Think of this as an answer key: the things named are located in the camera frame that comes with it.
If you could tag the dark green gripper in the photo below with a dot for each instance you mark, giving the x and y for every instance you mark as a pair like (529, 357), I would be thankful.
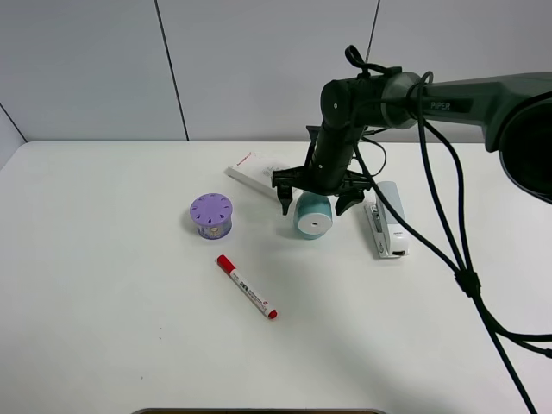
(325, 170)

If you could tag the teal round pencil sharpener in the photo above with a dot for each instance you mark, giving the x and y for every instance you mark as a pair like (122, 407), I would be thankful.
(312, 215)

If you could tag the dark green robot arm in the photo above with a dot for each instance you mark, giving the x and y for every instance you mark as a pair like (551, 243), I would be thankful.
(513, 111)

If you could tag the grey white stapler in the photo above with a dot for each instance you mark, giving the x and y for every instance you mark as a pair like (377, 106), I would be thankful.
(391, 239)

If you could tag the white flat cardboard box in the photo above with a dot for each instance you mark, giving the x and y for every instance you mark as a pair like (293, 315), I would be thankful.
(255, 171)

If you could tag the purple round container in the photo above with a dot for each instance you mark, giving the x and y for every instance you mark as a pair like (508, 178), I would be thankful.
(212, 215)

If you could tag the red white marker pen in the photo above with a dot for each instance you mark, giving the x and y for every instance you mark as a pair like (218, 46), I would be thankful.
(246, 288)

